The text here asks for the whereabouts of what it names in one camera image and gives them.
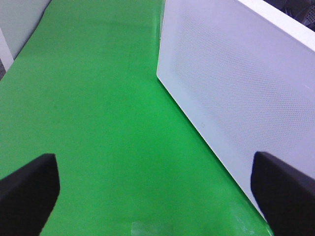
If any white microwave door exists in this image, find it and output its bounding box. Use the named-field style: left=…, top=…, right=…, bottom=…
left=157, top=0, right=315, bottom=204

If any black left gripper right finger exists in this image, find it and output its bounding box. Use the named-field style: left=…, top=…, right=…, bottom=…
left=251, top=151, right=315, bottom=236

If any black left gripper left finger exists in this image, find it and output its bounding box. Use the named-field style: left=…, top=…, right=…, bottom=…
left=0, top=153, right=61, bottom=236

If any white microwave oven body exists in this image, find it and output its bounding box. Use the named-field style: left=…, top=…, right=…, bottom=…
left=264, top=0, right=315, bottom=31

